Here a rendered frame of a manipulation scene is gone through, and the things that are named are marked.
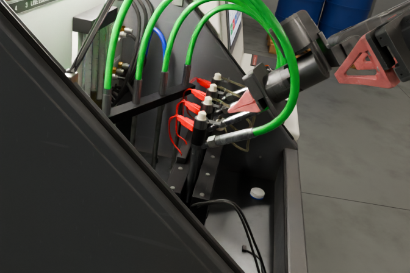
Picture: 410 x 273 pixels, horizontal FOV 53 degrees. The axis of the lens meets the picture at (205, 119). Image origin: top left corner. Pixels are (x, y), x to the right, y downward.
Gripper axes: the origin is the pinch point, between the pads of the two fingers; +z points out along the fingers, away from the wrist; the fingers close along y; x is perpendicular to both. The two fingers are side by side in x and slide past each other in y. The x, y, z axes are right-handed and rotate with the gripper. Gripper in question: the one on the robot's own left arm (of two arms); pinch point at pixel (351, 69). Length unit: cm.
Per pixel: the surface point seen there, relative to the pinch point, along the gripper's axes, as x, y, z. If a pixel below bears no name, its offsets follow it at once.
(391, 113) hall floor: 96, -332, 201
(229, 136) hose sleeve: 1.1, 3.9, 24.5
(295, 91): -0.6, -0.4, 10.3
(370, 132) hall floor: 89, -267, 188
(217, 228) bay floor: 22, -3, 55
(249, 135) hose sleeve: 2.5, 2.9, 20.7
